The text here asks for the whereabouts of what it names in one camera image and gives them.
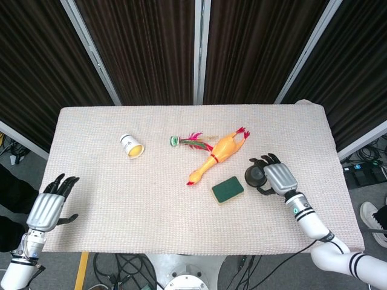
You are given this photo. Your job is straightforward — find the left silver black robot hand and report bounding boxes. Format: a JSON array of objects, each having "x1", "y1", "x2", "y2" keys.
[{"x1": 26, "y1": 173, "x2": 80, "y2": 233}]

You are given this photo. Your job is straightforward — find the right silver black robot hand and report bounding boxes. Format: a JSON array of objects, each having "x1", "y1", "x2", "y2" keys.
[{"x1": 248, "y1": 153, "x2": 299, "y2": 197}]

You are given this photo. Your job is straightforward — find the black cup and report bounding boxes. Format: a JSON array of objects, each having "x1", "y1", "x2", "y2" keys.
[{"x1": 244, "y1": 164, "x2": 270, "y2": 188}]

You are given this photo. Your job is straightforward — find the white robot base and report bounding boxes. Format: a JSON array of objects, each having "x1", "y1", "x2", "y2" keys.
[{"x1": 145, "y1": 253, "x2": 230, "y2": 290}]

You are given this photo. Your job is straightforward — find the white paper cup yellow inside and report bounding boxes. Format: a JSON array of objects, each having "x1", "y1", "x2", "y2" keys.
[{"x1": 119, "y1": 134, "x2": 145, "y2": 160}]

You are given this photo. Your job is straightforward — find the person in black clothes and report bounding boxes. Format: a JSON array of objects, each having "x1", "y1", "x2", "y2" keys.
[{"x1": 0, "y1": 164, "x2": 40, "y2": 253}]

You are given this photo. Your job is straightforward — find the green yellow sponge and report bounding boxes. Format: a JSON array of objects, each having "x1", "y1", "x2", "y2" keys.
[{"x1": 211, "y1": 176, "x2": 245, "y2": 206}]

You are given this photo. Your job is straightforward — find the yellow rubber chicken toy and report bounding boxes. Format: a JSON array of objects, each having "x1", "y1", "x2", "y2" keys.
[{"x1": 186, "y1": 126, "x2": 251, "y2": 187}]

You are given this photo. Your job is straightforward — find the beige woven tablecloth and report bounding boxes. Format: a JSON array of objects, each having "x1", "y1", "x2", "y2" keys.
[{"x1": 35, "y1": 104, "x2": 366, "y2": 254}]

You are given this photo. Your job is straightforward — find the white shoe black laces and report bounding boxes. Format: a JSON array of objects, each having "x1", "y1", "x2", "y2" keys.
[{"x1": 359, "y1": 201, "x2": 387, "y2": 248}]

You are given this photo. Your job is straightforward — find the red green feather shuttlecock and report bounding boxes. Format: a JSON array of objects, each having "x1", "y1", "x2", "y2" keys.
[{"x1": 169, "y1": 131, "x2": 214, "y2": 153}]

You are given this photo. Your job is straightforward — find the dark brown partition panel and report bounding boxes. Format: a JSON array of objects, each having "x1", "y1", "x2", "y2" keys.
[
  {"x1": 204, "y1": 0, "x2": 329, "y2": 105},
  {"x1": 75, "y1": 0, "x2": 195, "y2": 106},
  {"x1": 0, "y1": 0, "x2": 115, "y2": 152},
  {"x1": 284, "y1": 0, "x2": 387, "y2": 143}
]

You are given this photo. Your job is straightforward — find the black floor cable tangle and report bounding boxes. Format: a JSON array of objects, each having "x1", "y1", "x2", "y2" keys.
[
  {"x1": 341, "y1": 137, "x2": 387, "y2": 170},
  {"x1": 223, "y1": 255, "x2": 264, "y2": 290},
  {"x1": 0, "y1": 132, "x2": 31, "y2": 166},
  {"x1": 93, "y1": 253, "x2": 158, "y2": 290}
]

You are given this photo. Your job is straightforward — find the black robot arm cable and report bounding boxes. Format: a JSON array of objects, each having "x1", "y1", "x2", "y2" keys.
[{"x1": 262, "y1": 240, "x2": 318, "y2": 276}]

